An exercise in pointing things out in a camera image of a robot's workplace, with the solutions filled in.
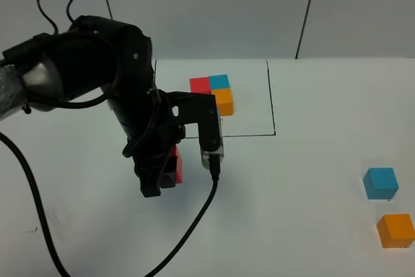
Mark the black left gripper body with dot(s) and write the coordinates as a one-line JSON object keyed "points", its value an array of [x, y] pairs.
{"points": [[152, 146]]}

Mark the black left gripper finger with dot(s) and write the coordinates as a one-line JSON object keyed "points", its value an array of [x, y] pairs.
{"points": [[168, 177], [149, 172]]}

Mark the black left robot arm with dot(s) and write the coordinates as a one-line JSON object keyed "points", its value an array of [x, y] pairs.
{"points": [[99, 60]]}

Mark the red template cube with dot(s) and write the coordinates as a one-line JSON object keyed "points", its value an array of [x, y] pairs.
{"points": [[200, 85]]}

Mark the orange template cube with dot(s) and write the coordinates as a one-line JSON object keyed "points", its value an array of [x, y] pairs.
{"points": [[224, 101]]}

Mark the blue template cube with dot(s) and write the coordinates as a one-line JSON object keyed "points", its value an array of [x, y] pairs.
{"points": [[218, 82]]}

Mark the orange loose cube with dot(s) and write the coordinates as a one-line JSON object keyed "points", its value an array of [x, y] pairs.
{"points": [[396, 231]]}

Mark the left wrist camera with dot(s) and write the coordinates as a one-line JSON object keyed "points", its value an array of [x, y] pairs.
{"points": [[199, 109]]}

